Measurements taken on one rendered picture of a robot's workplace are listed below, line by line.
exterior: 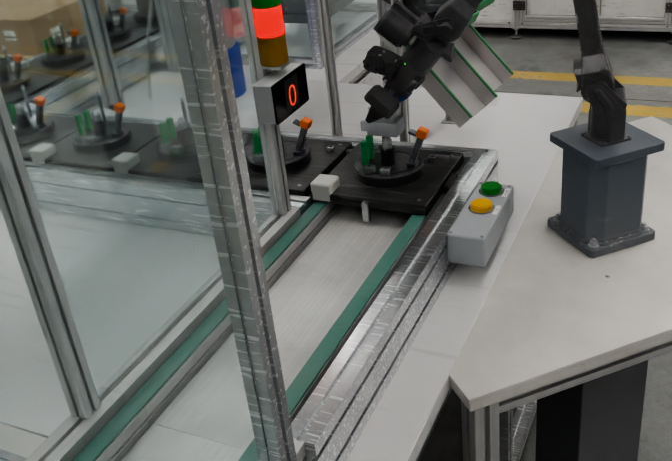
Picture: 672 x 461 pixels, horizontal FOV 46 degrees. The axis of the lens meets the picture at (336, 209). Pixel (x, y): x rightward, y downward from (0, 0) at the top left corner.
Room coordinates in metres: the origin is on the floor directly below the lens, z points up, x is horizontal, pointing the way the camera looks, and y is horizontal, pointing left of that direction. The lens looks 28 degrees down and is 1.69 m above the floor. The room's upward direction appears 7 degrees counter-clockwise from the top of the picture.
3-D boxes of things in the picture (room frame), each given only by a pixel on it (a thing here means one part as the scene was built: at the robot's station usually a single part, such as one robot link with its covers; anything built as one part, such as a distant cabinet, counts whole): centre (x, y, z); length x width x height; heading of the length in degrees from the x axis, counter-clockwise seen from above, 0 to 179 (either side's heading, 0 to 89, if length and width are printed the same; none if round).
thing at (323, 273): (1.21, 0.04, 0.91); 0.84 x 0.28 x 0.10; 152
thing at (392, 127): (1.47, -0.11, 1.09); 0.08 x 0.04 x 0.07; 63
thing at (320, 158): (1.58, 0.11, 1.01); 0.24 x 0.24 x 0.13; 62
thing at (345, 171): (1.46, -0.12, 0.96); 0.24 x 0.24 x 0.02; 62
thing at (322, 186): (1.42, 0.02, 0.97); 0.05 x 0.05 x 0.04; 62
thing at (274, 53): (1.35, 0.08, 1.28); 0.05 x 0.05 x 0.05
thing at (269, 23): (1.35, 0.08, 1.33); 0.05 x 0.05 x 0.05
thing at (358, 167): (1.46, -0.12, 0.98); 0.14 x 0.14 x 0.02
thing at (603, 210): (1.32, -0.50, 0.96); 0.15 x 0.15 x 0.20; 17
